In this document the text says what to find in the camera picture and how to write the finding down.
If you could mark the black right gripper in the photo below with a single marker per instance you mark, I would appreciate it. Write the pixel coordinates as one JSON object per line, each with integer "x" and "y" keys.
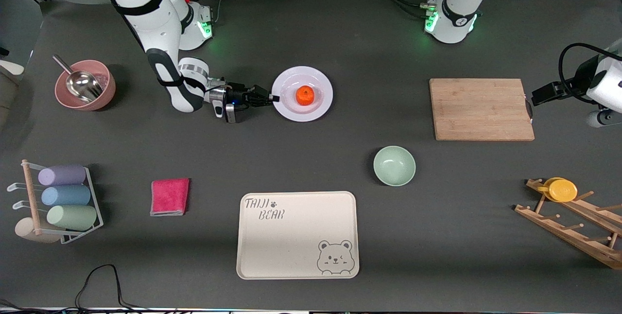
{"x": 237, "y": 93}

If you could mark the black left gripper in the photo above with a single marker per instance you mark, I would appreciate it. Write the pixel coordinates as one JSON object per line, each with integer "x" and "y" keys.
{"x": 577, "y": 81}

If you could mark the orange fruit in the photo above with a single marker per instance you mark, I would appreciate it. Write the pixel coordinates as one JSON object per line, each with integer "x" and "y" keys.
{"x": 305, "y": 95}

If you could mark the white round plate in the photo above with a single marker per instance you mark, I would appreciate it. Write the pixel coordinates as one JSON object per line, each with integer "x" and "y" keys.
{"x": 320, "y": 110}

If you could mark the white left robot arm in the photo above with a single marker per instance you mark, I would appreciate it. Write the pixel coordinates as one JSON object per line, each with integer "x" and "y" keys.
{"x": 457, "y": 17}

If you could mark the wooden cutting board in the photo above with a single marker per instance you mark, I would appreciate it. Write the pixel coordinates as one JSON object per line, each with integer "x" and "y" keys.
{"x": 476, "y": 110}

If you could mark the yellow cup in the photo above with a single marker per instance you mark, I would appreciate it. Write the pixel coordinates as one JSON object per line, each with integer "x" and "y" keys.
{"x": 562, "y": 191}

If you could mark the wooden peg drying rack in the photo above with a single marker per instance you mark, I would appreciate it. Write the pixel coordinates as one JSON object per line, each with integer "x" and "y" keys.
{"x": 568, "y": 229}

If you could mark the pink folded cloth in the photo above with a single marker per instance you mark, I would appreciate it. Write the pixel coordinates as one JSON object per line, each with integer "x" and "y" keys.
{"x": 169, "y": 197}

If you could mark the beige bear print tray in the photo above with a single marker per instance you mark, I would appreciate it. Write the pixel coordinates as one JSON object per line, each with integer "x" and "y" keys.
{"x": 291, "y": 241}

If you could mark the light green bowl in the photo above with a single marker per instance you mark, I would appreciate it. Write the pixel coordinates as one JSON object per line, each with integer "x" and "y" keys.
{"x": 394, "y": 166}

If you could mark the pink bowl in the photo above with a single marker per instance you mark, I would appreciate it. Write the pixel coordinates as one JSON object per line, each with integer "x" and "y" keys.
{"x": 108, "y": 91}

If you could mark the metal scoop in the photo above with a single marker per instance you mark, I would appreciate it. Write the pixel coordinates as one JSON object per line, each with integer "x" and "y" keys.
{"x": 82, "y": 85}

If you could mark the purple cup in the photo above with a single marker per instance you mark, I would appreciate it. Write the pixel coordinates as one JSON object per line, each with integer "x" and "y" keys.
{"x": 62, "y": 175}

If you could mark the blue cup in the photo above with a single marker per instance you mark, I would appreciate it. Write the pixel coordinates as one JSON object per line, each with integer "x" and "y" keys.
{"x": 66, "y": 196}

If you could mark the green cup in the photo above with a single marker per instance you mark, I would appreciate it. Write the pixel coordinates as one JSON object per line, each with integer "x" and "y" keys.
{"x": 73, "y": 217}

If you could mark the wooden rod of cup rack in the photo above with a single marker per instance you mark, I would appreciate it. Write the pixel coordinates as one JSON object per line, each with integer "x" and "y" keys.
{"x": 31, "y": 197}

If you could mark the white object at table edge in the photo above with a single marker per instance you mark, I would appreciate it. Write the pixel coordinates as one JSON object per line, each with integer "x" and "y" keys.
{"x": 10, "y": 67}

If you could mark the beige cup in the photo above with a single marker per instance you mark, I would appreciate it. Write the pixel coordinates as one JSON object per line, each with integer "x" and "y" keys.
{"x": 24, "y": 230}

